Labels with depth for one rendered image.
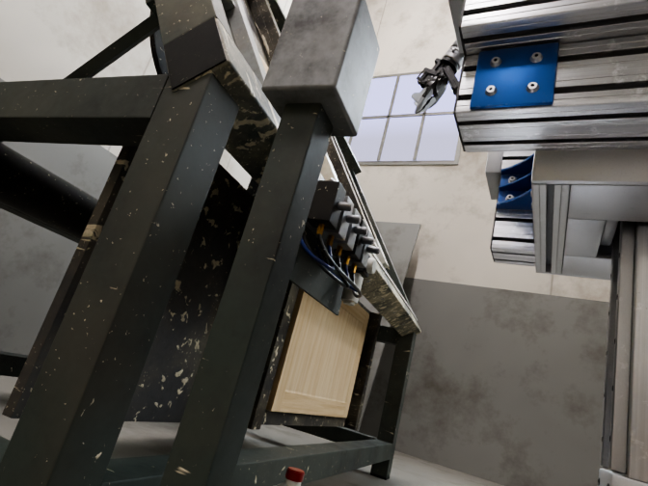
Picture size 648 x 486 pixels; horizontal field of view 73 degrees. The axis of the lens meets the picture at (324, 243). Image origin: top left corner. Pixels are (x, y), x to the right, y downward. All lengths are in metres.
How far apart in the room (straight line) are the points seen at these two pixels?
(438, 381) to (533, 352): 0.85
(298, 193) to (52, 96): 0.56
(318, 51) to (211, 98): 0.19
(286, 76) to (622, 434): 0.63
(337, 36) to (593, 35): 0.32
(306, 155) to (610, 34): 0.38
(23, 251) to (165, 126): 2.75
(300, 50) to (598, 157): 0.42
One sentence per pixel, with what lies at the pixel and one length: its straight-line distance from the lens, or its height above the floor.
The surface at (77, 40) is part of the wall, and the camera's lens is 3.76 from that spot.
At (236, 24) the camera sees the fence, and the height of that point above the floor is 1.17.
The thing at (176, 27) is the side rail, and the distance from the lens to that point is 0.89.
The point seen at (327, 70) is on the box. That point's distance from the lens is 0.66.
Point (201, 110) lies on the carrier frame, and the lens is 0.74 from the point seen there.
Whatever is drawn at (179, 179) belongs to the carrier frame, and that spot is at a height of 0.60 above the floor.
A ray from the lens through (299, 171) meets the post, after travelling 0.61.
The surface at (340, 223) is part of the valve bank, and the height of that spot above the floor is 0.70.
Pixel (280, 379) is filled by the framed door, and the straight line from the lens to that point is 1.60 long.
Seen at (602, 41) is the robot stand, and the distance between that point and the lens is 0.63.
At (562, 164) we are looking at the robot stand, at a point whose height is 0.70.
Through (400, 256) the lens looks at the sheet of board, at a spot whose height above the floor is 1.73.
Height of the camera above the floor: 0.37
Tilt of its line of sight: 17 degrees up
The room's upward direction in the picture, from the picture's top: 15 degrees clockwise
